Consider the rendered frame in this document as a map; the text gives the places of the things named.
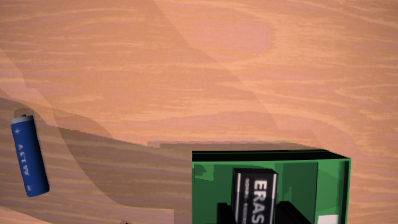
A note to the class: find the black and white eraser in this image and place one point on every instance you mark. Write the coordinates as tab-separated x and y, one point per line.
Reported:
253	196

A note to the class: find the green three-compartment bin rack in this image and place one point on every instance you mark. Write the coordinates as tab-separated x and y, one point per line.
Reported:
320	191

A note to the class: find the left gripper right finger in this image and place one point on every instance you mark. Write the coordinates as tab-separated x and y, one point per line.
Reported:
287	213

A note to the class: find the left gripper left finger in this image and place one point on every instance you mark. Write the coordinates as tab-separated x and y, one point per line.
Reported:
225	214

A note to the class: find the blue aa battery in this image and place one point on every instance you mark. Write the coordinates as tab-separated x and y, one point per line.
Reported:
29	155

